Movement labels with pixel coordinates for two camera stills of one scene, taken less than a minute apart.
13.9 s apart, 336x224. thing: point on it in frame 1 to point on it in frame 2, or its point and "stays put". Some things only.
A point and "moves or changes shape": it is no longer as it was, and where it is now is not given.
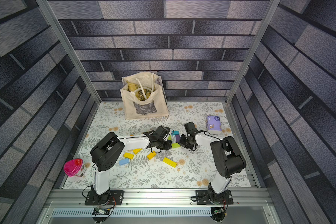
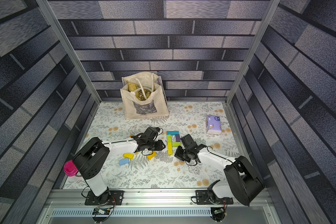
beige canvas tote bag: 143,95 stays put
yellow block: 170,162 moves or changes shape
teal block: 175,132 stays put
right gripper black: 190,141 to 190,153
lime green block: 175,145 stays put
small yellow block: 151,155 stays put
